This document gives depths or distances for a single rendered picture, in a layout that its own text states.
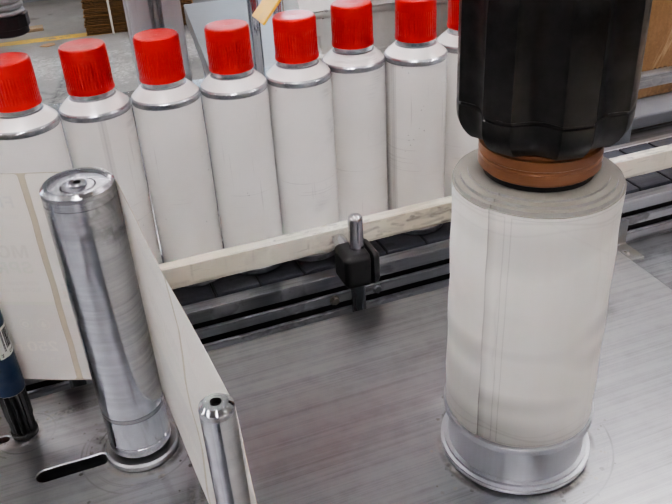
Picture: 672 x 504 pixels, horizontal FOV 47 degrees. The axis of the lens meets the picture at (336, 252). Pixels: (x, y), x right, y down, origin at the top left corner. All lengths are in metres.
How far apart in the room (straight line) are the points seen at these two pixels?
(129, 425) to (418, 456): 0.17
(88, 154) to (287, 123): 0.15
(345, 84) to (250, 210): 0.13
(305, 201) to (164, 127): 0.13
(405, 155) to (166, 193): 0.20
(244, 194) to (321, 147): 0.07
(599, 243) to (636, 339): 0.22
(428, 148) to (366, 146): 0.05
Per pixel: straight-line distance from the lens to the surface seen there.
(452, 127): 0.70
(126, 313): 0.44
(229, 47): 0.59
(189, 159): 0.61
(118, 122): 0.59
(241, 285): 0.65
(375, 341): 0.58
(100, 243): 0.42
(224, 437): 0.26
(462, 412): 0.46
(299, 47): 0.61
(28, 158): 0.59
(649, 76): 0.87
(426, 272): 0.70
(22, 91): 0.58
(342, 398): 0.53
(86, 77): 0.59
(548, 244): 0.37
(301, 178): 0.64
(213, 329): 0.65
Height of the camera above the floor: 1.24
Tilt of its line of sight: 31 degrees down
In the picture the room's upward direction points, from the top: 4 degrees counter-clockwise
